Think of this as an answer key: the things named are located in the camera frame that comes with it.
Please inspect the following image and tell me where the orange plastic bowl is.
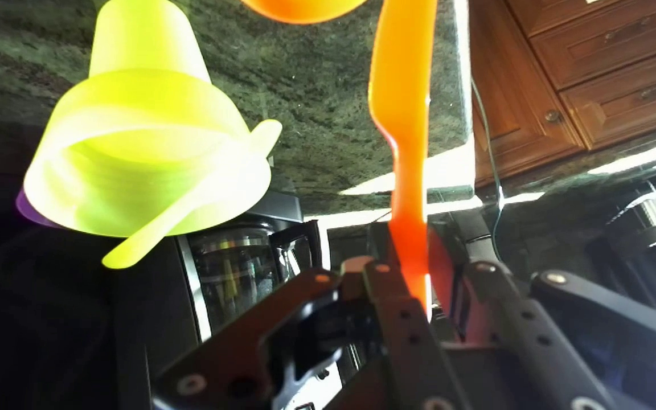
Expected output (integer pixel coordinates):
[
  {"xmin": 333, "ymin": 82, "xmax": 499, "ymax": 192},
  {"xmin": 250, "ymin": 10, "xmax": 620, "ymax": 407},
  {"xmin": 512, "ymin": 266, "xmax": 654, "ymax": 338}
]
[{"xmin": 239, "ymin": 0, "xmax": 368, "ymax": 27}]

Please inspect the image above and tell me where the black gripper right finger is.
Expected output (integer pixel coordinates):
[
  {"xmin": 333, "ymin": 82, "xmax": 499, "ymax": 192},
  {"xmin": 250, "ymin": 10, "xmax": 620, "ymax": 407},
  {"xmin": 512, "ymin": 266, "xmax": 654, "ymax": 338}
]
[{"xmin": 459, "ymin": 259, "xmax": 656, "ymax": 410}]

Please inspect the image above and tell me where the glass coffee carafe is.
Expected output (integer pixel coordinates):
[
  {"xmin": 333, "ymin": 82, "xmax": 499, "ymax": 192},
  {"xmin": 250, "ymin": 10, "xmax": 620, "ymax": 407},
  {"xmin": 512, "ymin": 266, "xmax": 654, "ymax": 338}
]
[{"xmin": 189, "ymin": 225, "xmax": 303, "ymax": 329}]

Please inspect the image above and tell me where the yellow-green plastic spoon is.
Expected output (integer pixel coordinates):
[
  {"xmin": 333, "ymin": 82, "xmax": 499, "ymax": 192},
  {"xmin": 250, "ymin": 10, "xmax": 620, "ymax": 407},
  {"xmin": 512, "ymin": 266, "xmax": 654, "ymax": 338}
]
[{"xmin": 100, "ymin": 118, "xmax": 285, "ymax": 271}]

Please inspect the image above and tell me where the orange plastic spoon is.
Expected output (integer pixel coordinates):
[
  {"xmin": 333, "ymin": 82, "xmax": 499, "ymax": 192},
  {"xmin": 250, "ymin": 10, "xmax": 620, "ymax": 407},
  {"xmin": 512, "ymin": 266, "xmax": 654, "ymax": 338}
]
[{"xmin": 367, "ymin": 0, "xmax": 442, "ymax": 315}]

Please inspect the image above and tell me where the yellow-green plastic cup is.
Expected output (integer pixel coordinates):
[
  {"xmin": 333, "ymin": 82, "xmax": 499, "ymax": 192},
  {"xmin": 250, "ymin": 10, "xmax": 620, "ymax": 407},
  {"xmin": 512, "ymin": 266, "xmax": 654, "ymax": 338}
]
[{"xmin": 21, "ymin": 0, "xmax": 275, "ymax": 240}]

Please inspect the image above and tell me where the stainless steel coffee maker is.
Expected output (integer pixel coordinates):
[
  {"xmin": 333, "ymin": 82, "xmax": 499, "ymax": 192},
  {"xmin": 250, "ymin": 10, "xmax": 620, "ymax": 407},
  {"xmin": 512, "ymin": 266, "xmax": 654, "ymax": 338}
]
[{"xmin": 113, "ymin": 192, "xmax": 392, "ymax": 348}]

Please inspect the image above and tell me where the thin white cable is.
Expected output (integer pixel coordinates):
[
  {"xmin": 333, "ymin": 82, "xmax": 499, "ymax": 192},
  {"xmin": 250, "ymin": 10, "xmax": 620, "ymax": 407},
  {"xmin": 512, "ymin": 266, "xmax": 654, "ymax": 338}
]
[{"xmin": 468, "ymin": 75, "xmax": 509, "ymax": 234}]

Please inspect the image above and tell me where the brown wooden cabinet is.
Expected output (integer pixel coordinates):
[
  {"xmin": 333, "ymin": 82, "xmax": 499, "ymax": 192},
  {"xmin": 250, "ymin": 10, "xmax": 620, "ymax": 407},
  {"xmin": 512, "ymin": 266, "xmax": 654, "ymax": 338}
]
[{"xmin": 468, "ymin": 0, "xmax": 656, "ymax": 190}]

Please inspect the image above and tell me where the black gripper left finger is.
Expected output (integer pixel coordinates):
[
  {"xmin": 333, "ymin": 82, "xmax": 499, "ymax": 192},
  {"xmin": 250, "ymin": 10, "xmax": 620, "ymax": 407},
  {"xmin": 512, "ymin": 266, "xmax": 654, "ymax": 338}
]
[{"xmin": 147, "ymin": 256, "xmax": 471, "ymax": 410}]

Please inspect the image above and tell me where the purple plastic bowl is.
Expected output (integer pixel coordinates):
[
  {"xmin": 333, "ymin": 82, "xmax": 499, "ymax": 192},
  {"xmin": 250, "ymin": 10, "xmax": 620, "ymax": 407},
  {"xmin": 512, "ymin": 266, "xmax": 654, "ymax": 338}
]
[{"xmin": 14, "ymin": 190, "xmax": 58, "ymax": 231}]

